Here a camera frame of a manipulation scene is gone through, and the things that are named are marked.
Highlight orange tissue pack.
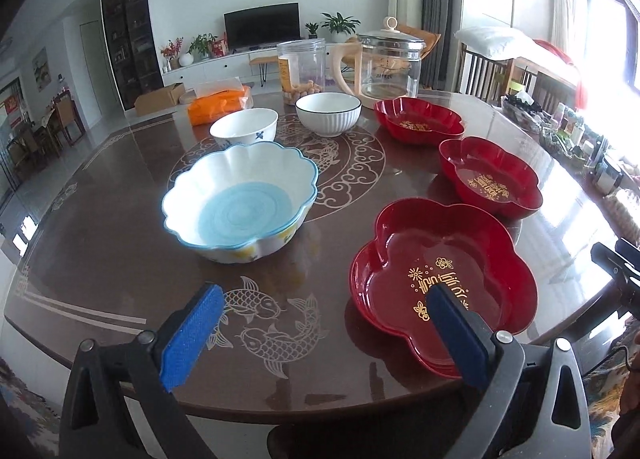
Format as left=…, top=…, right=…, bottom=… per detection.
left=187, top=81, right=253, bottom=126

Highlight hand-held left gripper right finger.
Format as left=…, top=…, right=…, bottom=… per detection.
left=426, top=284, right=593, bottom=459

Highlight white pillow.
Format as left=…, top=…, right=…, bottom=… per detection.
left=454, top=26, right=538, bottom=60

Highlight glass kettle cream handle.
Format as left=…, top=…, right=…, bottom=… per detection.
left=330, top=16, right=427, bottom=98

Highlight red flowers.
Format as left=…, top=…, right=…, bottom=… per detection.
left=160, top=37, right=185, bottom=70

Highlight dark glass display cabinet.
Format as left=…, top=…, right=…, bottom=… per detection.
left=100, top=0, right=165, bottom=112

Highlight red flower-shaped plate gold print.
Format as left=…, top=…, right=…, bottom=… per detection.
left=438, top=136, right=544, bottom=220
left=349, top=197, right=538, bottom=380

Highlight scalloped blue and white bowl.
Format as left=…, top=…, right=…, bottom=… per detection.
left=161, top=141, right=321, bottom=265

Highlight cluttered side shelf bottles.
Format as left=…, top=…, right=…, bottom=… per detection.
left=500, top=91, right=640, bottom=190

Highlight large green potted plant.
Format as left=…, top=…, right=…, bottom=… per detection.
left=320, top=12, right=361, bottom=44

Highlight white television cabinet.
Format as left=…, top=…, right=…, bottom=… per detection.
left=161, top=41, right=351, bottom=90

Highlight wooden crib rail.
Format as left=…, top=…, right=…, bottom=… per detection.
left=457, top=41, right=581, bottom=110

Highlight clear plastic snack jar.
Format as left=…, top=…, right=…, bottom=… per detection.
left=276, top=39, right=327, bottom=106

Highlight small white bowl blue print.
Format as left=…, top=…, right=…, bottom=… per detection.
left=209, top=108, right=279, bottom=150

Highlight dining table with chairs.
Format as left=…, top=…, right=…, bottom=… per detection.
left=7, top=91, right=86, bottom=174

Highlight black television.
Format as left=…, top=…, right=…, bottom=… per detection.
left=223, top=2, right=301, bottom=50

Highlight cardboard box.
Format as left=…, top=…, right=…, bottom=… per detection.
left=135, top=83, right=186, bottom=117

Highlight white ribbed bowl black rim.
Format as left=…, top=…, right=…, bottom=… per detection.
left=295, top=92, right=362, bottom=138

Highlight wooden bench hairpin legs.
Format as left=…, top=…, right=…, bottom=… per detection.
left=249, top=55, right=281, bottom=87

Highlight orange rocking chair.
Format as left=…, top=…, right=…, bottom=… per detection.
left=397, top=23, right=442, bottom=86

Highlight framed wall painting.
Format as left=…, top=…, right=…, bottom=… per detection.
left=32, top=46, right=51, bottom=92

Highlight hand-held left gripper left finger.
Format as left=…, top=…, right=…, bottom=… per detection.
left=60, top=283, right=226, bottom=459

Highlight leafy potted plant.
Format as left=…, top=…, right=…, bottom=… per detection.
left=187, top=33, right=218, bottom=60

